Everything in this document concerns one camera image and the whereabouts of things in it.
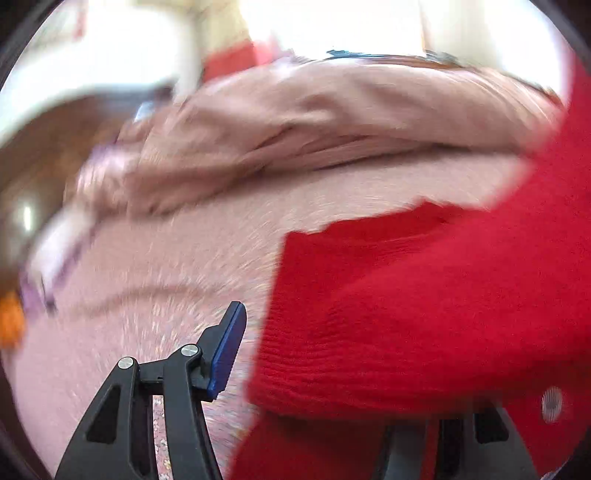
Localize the pink floral quilt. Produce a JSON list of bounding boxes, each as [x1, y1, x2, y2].
[[76, 53, 566, 217]]

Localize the dark wooden furniture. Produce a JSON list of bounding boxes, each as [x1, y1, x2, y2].
[[0, 83, 178, 280]]

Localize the orange thing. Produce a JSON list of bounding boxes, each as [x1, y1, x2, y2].
[[0, 293, 27, 350]]

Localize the purple ruffled pillow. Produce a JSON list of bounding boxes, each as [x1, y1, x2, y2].
[[23, 148, 118, 319]]

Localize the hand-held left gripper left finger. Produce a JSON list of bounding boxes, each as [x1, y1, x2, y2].
[[54, 301, 247, 480]]

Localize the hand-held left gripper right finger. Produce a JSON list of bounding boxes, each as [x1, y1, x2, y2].
[[375, 405, 539, 480]]

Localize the pink floral bed sheet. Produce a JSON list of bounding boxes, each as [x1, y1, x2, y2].
[[9, 150, 525, 480]]

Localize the red curtain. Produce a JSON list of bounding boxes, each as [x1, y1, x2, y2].
[[202, 39, 259, 80]]

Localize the red knitted sweater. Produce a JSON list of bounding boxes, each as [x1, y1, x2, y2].
[[228, 60, 591, 480]]

